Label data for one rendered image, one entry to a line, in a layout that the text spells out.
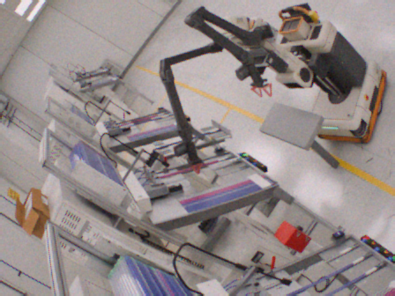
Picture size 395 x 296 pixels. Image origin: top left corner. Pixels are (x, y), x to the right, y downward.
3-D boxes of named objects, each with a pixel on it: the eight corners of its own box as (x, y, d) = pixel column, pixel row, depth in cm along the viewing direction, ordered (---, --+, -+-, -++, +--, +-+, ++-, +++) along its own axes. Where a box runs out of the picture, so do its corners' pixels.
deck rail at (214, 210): (278, 193, 250) (277, 183, 248) (279, 194, 248) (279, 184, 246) (156, 232, 231) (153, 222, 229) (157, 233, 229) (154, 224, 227)
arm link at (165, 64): (160, 58, 260) (153, 61, 269) (167, 78, 263) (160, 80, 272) (221, 39, 278) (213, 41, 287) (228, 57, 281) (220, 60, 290)
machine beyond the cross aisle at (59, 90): (145, 92, 798) (67, 42, 718) (156, 99, 724) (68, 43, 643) (104, 156, 803) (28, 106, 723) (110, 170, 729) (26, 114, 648)
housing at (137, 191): (135, 188, 292) (130, 168, 287) (155, 219, 248) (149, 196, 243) (123, 192, 290) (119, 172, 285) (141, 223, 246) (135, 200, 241)
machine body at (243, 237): (272, 229, 341) (213, 196, 315) (314, 264, 278) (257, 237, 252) (224, 289, 343) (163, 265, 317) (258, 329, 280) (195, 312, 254)
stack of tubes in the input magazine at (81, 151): (109, 160, 280) (77, 139, 268) (125, 188, 234) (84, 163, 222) (100, 176, 280) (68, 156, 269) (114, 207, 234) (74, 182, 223)
